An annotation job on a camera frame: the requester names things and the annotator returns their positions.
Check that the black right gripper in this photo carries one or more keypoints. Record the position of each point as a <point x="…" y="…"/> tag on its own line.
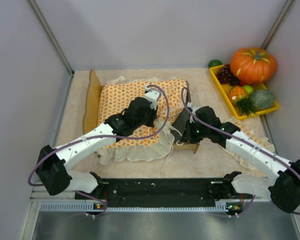
<point x="185" y="129"/>

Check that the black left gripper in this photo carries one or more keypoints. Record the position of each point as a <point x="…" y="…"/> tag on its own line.
<point x="148" y="115"/>

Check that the wooden pet bed frame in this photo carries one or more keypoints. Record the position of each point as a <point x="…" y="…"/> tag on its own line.
<point x="90" y="107"/>

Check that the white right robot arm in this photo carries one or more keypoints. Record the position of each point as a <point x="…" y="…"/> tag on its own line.
<point x="281" y="183"/>

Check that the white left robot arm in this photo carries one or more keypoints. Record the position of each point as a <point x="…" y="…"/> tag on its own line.
<point x="55" y="164"/>

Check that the grey bed base fabric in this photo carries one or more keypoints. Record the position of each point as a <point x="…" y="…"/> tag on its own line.
<point x="179" y="125"/>

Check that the yellow plastic tray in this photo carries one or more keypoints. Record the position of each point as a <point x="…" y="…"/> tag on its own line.
<point x="223" y="90"/>

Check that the duck print pillow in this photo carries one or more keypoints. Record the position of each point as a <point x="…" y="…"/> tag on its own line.
<point x="264" y="141"/>

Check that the orange pineapple toy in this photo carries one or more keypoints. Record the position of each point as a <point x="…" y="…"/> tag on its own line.
<point x="240" y="99"/>

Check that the dark purple grape bunch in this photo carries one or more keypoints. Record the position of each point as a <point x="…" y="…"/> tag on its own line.
<point x="225" y="76"/>

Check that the red tomato under pumpkin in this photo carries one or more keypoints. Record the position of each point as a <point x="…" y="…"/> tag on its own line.
<point x="242" y="83"/>

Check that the dark green lime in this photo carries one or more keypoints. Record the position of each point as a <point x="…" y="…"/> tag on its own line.
<point x="214" y="63"/>

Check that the green melon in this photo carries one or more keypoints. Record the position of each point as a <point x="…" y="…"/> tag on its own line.
<point x="262" y="99"/>

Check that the orange pumpkin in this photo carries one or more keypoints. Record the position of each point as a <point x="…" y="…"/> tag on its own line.
<point x="253" y="65"/>

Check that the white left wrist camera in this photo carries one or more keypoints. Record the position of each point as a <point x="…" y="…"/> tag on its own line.
<point x="153" y="96"/>

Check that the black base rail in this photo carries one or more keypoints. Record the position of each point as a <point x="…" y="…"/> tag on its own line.
<point x="181" y="192"/>

